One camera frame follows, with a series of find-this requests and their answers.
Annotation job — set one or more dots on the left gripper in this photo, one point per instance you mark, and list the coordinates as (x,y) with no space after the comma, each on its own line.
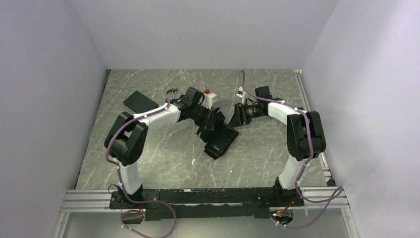
(207,123)

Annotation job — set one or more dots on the aluminium frame rail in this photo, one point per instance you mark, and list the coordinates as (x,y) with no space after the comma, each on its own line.
(80,201)

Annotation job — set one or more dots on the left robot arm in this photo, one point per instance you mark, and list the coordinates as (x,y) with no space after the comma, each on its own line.
(126,139)

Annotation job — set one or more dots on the hammer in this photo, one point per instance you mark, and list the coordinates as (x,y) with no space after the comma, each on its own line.
(171,92)

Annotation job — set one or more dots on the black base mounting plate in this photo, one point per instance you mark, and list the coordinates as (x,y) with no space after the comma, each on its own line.
(256,202)

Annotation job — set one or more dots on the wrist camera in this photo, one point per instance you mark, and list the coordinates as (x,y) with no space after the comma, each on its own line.
(241,94)
(209,98)

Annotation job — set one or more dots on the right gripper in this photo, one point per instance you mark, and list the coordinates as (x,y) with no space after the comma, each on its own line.
(238,118)

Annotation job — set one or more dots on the black flat box left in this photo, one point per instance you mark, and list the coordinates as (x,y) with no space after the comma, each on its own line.
(140,103)

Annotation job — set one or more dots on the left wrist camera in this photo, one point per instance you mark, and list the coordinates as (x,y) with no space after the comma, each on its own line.
(209,98)

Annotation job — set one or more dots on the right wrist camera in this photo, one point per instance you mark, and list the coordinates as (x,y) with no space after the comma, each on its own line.
(241,94)

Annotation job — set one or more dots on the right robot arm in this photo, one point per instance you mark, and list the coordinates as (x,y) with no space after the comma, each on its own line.
(305,137)

